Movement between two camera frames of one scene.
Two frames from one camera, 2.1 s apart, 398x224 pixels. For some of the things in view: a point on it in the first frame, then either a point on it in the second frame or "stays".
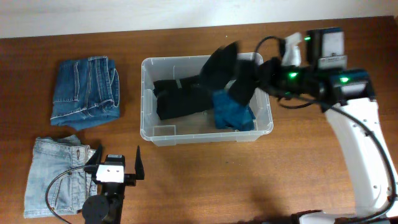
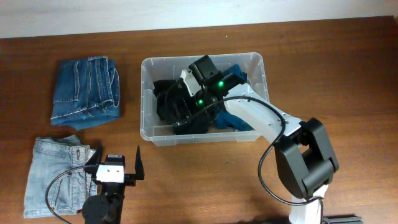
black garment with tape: [222, 71] -> [175, 106]
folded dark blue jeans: [86, 91] stays
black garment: [182, 96] stays
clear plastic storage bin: [197, 128] stays
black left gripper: [131, 178] stays
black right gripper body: [275, 78] -> [193, 103]
